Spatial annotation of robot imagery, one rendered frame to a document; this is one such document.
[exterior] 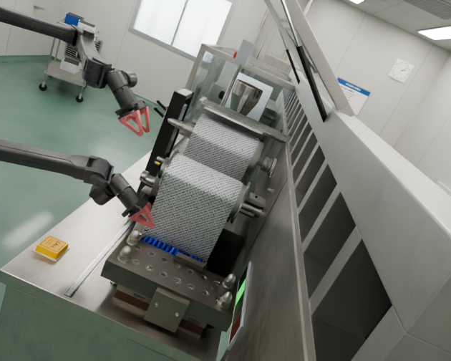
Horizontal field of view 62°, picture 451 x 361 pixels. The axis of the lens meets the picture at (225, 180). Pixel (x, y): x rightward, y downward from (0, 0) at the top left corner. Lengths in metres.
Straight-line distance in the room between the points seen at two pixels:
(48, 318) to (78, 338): 0.10
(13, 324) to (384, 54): 6.35
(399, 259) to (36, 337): 1.12
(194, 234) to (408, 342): 0.96
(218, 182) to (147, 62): 5.92
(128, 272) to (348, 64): 5.98
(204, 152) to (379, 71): 5.66
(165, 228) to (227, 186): 0.25
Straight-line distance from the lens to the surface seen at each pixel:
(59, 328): 1.25
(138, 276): 1.12
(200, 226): 1.21
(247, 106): 1.82
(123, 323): 1.16
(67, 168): 1.20
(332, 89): 0.94
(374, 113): 6.91
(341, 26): 6.72
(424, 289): 0.32
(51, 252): 1.28
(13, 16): 1.60
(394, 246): 0.38
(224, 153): 1.36
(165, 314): 1.14
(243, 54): 1.65
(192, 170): 1.17
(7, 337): 1.37
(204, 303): 1.12
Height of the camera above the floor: 1.72
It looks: 20 degrees down
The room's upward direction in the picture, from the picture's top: 25 degrees clockwise
